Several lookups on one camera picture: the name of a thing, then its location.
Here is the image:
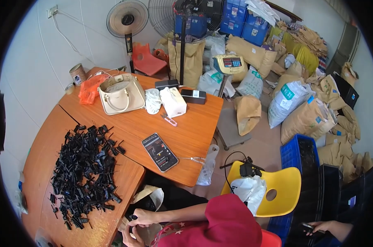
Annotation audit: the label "person's right hand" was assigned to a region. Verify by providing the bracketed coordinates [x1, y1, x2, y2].
[128, 209, 158, 228]

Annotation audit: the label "person's left hand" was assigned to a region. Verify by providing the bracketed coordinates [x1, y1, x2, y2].
[122, 227, 145, 247]

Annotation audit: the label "tan and white sack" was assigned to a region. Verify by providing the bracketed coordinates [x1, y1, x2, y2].
[118, 185, 165, 247]

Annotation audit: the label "person's legs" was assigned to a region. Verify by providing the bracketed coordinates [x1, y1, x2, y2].
[126, 171, 209, 217]

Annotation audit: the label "pile of black plastic parts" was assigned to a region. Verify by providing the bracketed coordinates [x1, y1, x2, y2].
[49, 123, 127, 231]

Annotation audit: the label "black smartphone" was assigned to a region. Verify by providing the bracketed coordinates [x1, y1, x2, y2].
[142, 133, 179, 173]

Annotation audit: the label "clear plastic bag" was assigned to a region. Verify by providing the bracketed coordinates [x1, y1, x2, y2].
[195, 144, 220, 186]

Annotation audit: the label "person's body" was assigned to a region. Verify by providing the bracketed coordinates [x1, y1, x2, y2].
[149, 194, 263, 247]

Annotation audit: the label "pink thread snips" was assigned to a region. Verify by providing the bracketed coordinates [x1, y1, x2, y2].
[160, 113, 178, 127]

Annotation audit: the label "crumpled white floor bag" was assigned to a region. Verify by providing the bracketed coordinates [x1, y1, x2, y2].
[15, 171, 29, 215]

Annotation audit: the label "white plastic bag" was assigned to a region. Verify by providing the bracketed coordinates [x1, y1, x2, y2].
[230, 175, 267, 217]

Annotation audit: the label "black device with clip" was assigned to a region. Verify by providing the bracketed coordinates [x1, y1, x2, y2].
[239, 156, 264, 178]

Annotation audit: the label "white tissue pack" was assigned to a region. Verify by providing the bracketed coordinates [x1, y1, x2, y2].
[159, 87, 187, 119]

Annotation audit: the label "cream leather handbag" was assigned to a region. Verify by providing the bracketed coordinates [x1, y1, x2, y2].
[98, 73, 146, 116]

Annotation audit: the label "red chair back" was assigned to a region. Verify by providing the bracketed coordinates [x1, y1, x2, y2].
[260, 229, 282, 247]

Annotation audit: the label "black box with white label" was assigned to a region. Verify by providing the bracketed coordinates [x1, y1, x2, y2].
[180, 89, 207, 105]

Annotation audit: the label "orange plastic bag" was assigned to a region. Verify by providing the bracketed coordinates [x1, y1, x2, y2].
[78, 74, 110, 105]

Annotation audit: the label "plain black box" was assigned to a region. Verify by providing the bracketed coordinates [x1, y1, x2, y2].
[155, 79, 180, 91]

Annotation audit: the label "yellow plastic chair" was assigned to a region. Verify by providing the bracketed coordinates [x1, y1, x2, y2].
[220, 161, 302, 218]

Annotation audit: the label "small brown paper sack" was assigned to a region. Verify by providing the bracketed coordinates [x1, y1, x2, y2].
[234, 95, 262, 136]

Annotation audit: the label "printed tin can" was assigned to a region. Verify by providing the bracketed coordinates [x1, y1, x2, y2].
[69, 64, 87, 86]

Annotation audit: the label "red plastic chair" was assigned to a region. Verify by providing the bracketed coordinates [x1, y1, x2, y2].
[131, 43, 170, 77]

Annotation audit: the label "tall brown paper sack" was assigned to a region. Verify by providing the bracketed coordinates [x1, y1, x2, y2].
[167, 32, 206, 89]

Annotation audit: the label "blue crate of black parts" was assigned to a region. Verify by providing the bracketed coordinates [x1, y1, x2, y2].
[280, 134, 320, 186]

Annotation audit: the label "black phone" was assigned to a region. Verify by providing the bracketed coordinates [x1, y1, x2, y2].
[301, 222, 326, 234]

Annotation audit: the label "large black standing fan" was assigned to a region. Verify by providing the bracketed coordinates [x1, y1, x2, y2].
[148, 0, 224, 86]

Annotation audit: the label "platform weighing scale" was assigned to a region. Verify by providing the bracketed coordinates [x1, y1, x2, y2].
[213, 54, 253, 151]

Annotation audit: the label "stack of black bins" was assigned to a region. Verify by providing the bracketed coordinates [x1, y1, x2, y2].
[290, 164, 370, 247]

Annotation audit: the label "heap of brown and white sacks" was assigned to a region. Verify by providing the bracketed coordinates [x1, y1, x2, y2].
[198, 24, 373, 183]

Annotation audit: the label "small beige standing fan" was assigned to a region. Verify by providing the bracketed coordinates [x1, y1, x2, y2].
[106, 0, 149, 73]

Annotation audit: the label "stack of blue crates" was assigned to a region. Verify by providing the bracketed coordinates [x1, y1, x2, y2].
[174, 0, 271, 47]

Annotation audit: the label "grey door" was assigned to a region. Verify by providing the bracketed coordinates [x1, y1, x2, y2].
[326, 22, 361, 75]

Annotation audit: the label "clear braided charging cable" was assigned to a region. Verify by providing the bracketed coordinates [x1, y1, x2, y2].
[178, 156, 207, 165]

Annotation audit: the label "black cable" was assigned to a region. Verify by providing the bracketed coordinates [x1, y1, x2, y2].
[220, 151, 252, 193]

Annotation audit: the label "white charger cable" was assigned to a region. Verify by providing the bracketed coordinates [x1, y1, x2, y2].
[86, 69, 121, 81]

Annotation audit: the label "white wall cable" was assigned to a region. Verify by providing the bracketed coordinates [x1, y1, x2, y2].
[52, 12, 96, 66]

